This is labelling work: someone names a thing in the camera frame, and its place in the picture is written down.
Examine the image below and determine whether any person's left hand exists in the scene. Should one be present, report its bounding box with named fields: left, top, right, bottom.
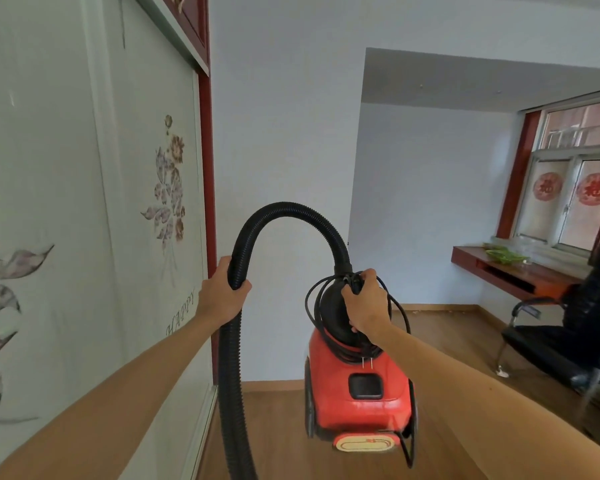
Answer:
left=195, top=256, right=253, bottom=329

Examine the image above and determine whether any person's right hand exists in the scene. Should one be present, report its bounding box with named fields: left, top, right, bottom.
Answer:
left=340, top=269, right=394, bottom=344

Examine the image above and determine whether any black power cord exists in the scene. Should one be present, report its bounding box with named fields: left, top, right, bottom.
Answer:
left=305, top=273, right=412, bottom=364

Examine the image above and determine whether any black corrugated vacuum hose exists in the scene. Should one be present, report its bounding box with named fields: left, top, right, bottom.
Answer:
left=218, top=203, right=354, bottom=480

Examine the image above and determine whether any red canister vacuum cleaner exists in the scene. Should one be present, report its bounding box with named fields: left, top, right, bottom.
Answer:
left=304, top=275, right=419, bottom=469

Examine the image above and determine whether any person's right forearm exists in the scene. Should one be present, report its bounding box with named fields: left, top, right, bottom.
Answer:
left=371, top=322, right=600, bottom=480

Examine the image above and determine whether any person's left forearm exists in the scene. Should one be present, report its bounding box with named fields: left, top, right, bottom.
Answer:
left=0, top=307, right=227, bottom=480

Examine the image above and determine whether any white floral sliding wardrobe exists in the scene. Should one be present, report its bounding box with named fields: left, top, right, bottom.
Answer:
left=0, top=0, right=219, bottom=480

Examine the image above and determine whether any green leafy item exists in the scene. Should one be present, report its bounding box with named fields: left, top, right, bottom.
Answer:
left=484, top=243, right=531, bottom=266

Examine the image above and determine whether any round red paper cutting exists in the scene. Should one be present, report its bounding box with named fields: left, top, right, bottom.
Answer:
left=575, top=173, right=600, bottom=207
left=532, top=172, right=564, bottom=202

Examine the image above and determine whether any black office chair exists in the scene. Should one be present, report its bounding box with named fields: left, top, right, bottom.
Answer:
left=494, top=240, right=600, bottom=425

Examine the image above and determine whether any white framed window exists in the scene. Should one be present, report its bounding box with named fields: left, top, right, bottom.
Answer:
left=511, top=86, right=600, bottom=255

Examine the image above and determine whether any red wooden wall desk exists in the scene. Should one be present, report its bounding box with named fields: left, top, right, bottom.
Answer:
left=451, top=246, right=583, bottom=302

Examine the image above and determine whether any red wooden window frame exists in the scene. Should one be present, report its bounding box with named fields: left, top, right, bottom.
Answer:
left=495, top=111, right=542, bottom=240

